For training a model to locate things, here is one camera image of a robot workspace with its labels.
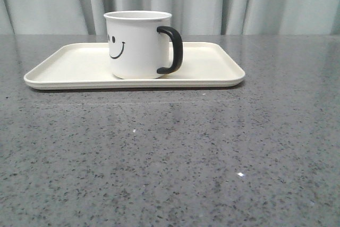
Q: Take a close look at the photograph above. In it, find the white smiley mug black handle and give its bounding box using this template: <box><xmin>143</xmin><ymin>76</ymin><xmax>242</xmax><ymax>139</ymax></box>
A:
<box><xmin>104</xmin><ymin>11</ymin><xmax>183</xmax><ymax>79</ymax></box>

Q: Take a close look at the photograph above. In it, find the cream rectangular tray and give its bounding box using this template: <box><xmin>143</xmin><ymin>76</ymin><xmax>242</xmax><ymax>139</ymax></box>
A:
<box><xmin>24</xmin><ymin>42</ymin><xmax>245</xmax><ymax>90</ymax></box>

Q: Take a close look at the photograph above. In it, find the grey curtain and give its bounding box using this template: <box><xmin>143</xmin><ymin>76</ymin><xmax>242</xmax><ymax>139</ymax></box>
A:
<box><xmin>1</xmin><ymin>0</ymin><xmax>339</xmax><ymax>35</ymax></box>

